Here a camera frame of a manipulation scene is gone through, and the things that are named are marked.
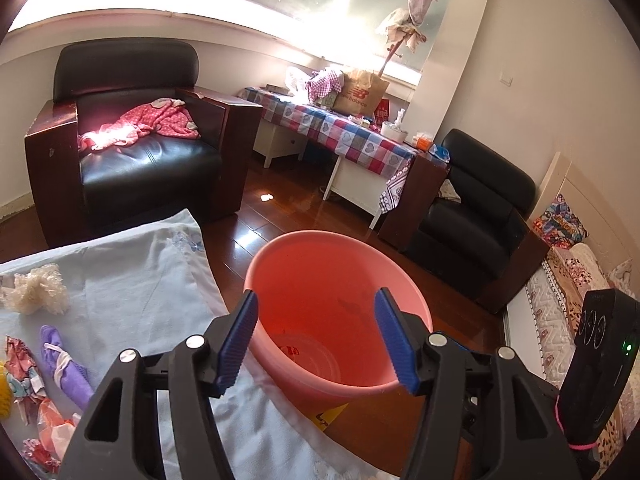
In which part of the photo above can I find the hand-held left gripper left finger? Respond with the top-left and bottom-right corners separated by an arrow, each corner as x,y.
59,290 -> 260,480

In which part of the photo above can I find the light blue cloth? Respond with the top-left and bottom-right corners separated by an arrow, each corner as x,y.
0,208 -> 396,480

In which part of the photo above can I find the clear plastic container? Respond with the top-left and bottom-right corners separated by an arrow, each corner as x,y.
272,330 -> 341,383

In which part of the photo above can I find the checkered-cloth side table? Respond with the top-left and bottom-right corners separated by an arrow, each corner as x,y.
237,86 -> 426,213

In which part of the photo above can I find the small white cabinet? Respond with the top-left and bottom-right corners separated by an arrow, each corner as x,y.
252,120 -> 308,168

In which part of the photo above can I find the colourful printed pillow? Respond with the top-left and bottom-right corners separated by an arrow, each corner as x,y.
530,195 -> 590,250

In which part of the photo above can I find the brown paper bag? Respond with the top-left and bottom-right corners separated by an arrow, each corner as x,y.
332,71 -> 391,116

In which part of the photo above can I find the bed with leopard bedding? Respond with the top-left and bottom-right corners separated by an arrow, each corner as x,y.
502,152 -> 640,480

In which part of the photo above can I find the large black leather armchair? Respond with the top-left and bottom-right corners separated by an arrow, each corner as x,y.
24,37 -> 264,248

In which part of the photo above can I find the white foam fruit net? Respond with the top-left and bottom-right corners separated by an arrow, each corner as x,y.
0,265 -> 70,316

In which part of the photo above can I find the coat stand with clothes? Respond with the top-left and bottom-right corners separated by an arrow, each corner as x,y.
375,0 -> 441,78

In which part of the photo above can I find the yellow packet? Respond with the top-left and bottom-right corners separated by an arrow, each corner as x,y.
310,402 -> 348,433

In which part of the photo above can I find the pink spotted garment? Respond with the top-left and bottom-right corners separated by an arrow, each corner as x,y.
78,97 -> 202,152

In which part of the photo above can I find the pink checked cloth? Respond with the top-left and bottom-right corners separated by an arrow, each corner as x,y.
306,69 -> 346,106

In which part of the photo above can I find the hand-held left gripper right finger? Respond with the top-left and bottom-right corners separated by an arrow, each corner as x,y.
374,287 -> 583,480

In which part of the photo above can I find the white round container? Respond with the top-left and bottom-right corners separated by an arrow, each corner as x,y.
381,110 -> 408,141

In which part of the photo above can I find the wide white cabinet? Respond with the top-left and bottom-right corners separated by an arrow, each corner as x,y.
320,155 -> 396,231

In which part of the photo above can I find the small black leather armchair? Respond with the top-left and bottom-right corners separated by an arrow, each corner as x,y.
377,128 -> 551,314

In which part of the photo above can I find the purple cloth bundle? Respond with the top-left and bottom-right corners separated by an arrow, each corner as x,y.
39,325 -> 96,411

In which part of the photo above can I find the yellow foam fruit net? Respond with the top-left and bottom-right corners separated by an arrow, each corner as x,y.
0,360 -> 13,421

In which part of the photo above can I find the pink patterned wrapper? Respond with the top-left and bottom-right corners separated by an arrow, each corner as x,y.
22,437 -> 63,473

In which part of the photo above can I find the white plastic bag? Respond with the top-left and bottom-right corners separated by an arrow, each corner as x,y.
285,66 -> 321,96

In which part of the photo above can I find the pink plastic bucket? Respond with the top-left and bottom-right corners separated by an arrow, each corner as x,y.
243,230 -> 434,407

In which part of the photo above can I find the floral printed wrapper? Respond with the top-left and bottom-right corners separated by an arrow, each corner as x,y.
4,336 -> 48,413

